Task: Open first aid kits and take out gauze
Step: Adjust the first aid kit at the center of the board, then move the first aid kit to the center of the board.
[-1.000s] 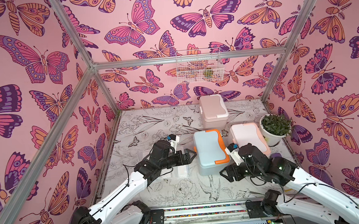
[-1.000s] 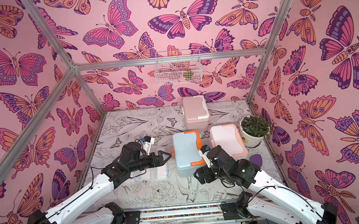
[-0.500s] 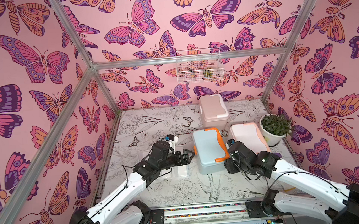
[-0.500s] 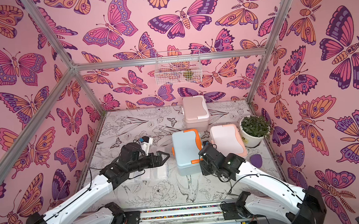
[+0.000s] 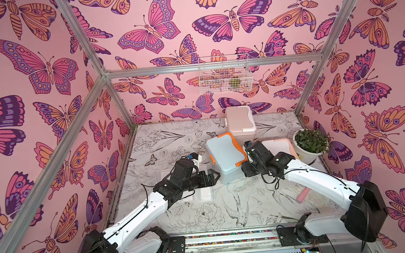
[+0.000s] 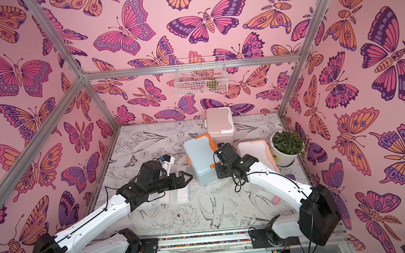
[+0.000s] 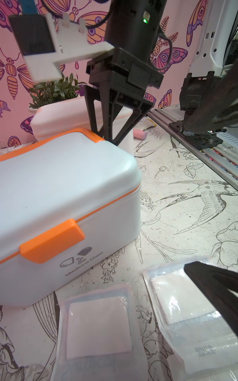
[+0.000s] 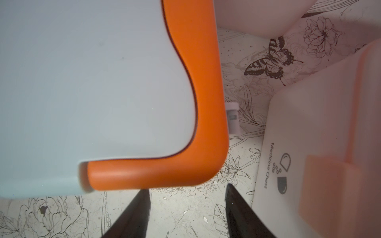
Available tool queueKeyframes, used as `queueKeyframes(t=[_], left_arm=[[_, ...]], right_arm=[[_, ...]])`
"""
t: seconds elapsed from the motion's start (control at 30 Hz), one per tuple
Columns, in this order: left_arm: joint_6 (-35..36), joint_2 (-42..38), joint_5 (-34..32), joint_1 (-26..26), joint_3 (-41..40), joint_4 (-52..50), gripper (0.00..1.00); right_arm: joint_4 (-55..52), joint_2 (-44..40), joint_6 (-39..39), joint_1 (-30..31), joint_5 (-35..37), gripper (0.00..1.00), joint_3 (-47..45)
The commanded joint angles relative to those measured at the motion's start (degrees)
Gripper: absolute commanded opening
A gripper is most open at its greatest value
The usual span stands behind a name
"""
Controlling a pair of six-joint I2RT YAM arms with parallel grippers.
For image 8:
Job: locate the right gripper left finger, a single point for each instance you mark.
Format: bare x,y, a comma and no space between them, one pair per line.
133,222

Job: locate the blue orange first aid box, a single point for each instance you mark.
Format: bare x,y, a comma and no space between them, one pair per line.
109,95

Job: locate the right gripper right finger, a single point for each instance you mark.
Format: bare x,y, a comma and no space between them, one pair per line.
242,222

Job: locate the beige pink first aid box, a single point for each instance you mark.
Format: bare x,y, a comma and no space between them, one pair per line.
263,18

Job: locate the white pink medicine chest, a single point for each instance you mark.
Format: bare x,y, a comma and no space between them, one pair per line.
320,170

